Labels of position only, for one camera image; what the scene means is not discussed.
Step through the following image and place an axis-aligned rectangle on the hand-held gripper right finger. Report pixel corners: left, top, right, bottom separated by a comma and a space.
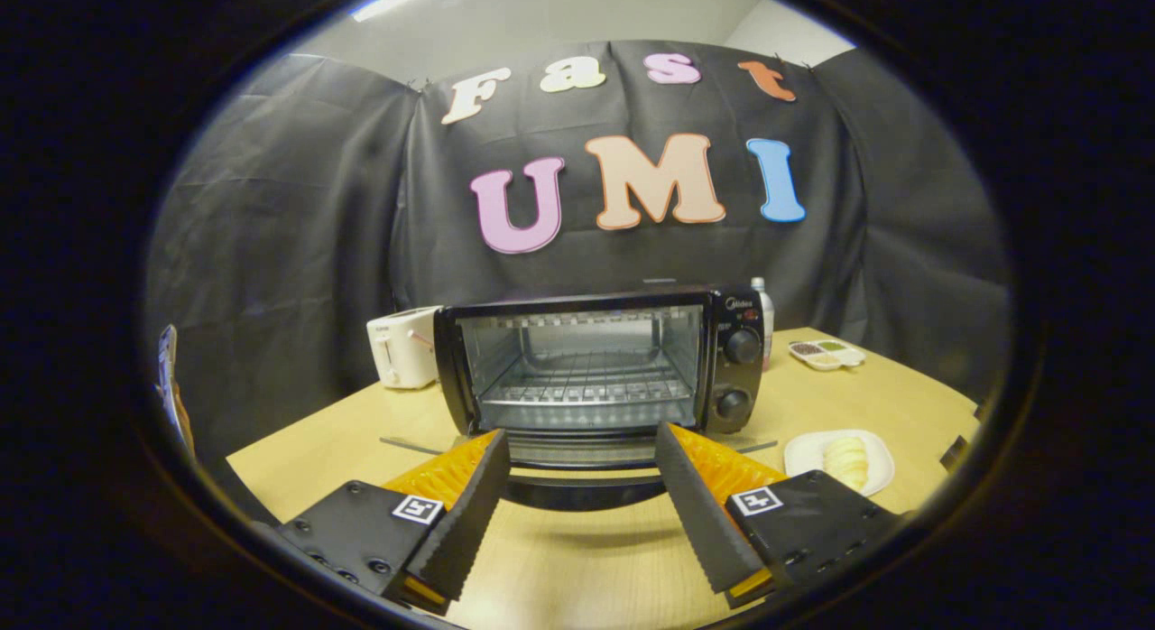
655, 422, 903, 611

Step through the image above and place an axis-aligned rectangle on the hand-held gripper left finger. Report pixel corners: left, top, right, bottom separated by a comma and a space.
275, 429, 513, 617

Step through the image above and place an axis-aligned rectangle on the black toaster oven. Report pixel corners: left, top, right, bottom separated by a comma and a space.
379, 285, 779, 512

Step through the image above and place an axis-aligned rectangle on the pale ridged croissant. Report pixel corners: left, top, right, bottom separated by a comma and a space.
825, 436, 870, 492

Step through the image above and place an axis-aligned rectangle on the white pop-up toaster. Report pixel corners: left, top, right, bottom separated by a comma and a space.
366, 306, 443, 390

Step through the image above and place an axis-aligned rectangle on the white plate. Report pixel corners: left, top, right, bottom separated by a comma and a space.
783, 429, 896, 498

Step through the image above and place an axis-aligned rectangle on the white sectioned dish with seeds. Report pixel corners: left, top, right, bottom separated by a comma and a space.
789, 338, 866, 372

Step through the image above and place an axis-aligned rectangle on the clear plastic bottle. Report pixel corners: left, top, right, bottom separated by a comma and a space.
751, 277, 776, 372

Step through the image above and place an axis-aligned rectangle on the black backdrop cloth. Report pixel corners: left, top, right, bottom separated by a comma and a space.
144, 39, 1012, 464

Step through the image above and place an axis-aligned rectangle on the smartphone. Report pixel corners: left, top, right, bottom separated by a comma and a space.
157, 323, 196, 457

